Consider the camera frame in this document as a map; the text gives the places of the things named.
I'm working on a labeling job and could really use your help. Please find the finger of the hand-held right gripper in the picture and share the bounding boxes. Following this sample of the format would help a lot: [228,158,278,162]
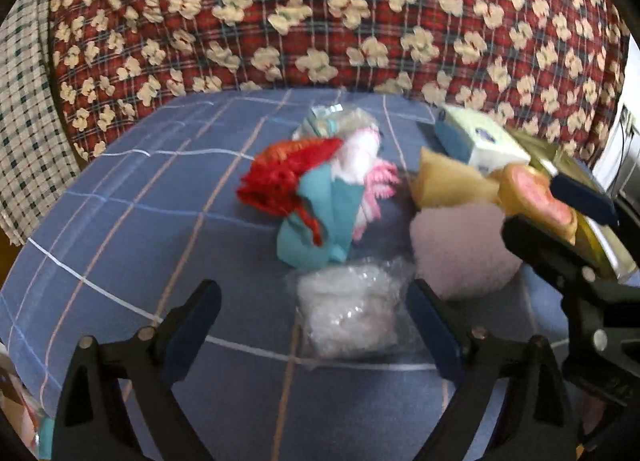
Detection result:
[547,172,620,228]
[501,215,601,288]

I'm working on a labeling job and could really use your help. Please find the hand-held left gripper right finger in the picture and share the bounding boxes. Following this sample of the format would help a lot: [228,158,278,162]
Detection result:
[406,278,583,461]

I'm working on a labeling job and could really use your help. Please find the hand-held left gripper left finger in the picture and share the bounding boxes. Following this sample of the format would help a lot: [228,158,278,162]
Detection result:
[52,279,223,461]

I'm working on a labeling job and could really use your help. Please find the pink donut toy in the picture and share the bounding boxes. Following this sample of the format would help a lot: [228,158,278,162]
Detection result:
[497,163,579,246]

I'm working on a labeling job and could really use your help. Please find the clear plastic bag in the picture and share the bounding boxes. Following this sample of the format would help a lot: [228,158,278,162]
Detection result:
[282,256,420,368]

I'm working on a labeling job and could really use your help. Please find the red gold embroidered cloth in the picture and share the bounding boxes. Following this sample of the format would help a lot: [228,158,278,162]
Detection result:
[236,137,346,248]

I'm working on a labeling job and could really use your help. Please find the white cloth with pink fringe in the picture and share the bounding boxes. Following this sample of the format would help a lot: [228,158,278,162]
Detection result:
[330,123,402,243]

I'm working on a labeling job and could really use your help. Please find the white cabinet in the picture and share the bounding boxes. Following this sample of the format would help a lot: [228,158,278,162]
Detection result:
[597,41,640,196]

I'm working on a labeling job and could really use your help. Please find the pink fluffy pad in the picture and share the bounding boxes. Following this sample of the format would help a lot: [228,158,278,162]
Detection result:
[409,203,524,302]

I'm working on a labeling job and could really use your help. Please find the blue plaid bedsheet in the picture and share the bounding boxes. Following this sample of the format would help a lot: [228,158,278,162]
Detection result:
[0,88,581,461]

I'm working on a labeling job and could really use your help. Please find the tissue pack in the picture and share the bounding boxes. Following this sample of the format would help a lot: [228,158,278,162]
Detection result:
[433,106,532,175]

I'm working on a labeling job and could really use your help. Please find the teal cloth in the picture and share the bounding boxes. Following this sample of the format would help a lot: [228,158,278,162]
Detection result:
[276,163,367,272]

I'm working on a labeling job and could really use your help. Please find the clear wrapped packet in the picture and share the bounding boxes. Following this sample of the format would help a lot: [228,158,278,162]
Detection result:
[292,103,377,142]

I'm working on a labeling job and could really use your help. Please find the white green checkered cloth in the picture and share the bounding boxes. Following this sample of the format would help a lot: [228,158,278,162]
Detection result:
[0,0,84,248]

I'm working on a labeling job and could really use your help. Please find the red floral plaid quilt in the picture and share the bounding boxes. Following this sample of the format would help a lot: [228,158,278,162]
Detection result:
[47,0,632,162]

